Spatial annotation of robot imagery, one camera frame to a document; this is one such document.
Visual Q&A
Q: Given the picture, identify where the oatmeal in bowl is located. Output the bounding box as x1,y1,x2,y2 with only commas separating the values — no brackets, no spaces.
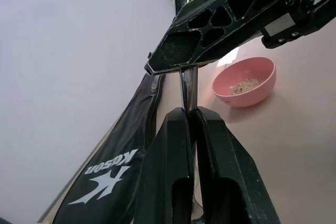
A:
228,77,263,96

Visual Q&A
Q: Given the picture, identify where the black bag with white logo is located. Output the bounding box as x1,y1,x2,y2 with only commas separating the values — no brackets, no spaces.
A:
49,73,169,224

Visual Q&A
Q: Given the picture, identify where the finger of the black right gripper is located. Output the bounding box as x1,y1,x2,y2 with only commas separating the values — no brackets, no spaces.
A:
144,0,307,75

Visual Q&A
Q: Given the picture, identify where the metal spoon handle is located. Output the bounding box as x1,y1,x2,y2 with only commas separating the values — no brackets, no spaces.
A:
179,64,200,113

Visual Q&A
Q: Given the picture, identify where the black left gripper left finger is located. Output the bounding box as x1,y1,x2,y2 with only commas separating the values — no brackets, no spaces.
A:
133,108,196,224

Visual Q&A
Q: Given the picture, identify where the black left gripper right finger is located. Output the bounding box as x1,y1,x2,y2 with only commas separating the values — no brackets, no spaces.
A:
188,106,284,224

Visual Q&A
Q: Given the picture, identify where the white paper label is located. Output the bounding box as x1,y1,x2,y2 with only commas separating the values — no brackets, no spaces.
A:
217,47,240,67

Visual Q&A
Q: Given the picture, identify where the pink bowl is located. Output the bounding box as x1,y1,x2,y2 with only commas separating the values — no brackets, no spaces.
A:
211,57,277,109

